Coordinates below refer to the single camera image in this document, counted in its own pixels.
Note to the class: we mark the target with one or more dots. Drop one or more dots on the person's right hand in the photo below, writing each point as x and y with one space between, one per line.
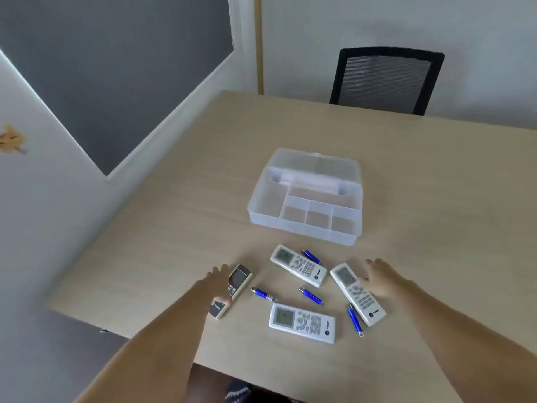
386 281

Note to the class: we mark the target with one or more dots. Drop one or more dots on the person's left hand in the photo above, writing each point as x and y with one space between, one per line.
216 285

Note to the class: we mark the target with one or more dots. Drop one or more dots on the person's left fingers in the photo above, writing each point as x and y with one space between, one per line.
219 273

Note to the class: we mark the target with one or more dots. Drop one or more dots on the person's right fingers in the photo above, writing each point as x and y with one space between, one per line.
374 266

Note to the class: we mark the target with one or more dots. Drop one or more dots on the person's right forearm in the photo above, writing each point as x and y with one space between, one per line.
465 339

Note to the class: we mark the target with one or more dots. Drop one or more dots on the person's left forearm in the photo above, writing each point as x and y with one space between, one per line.
155 352

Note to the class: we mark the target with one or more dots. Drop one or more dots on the beige and black remote control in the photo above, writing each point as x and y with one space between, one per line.
240 279

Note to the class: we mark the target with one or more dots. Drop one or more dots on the white remote control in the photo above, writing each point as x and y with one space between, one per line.
302 323
358 295
298 266

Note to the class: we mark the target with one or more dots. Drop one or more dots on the clear plastic organizer box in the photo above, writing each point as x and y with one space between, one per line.
308 197

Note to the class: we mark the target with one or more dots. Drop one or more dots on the person's leg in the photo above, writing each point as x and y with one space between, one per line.
207 386

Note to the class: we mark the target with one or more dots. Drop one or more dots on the dark patterned shorts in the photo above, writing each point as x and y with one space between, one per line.
243 394

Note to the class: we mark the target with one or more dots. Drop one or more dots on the black mesh office chair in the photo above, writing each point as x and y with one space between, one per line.
386 81

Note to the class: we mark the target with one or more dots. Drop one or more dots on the wooden corner strip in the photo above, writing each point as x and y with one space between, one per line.
259 41

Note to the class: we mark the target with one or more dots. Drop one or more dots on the orange wall sticker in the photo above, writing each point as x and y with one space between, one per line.
11 139

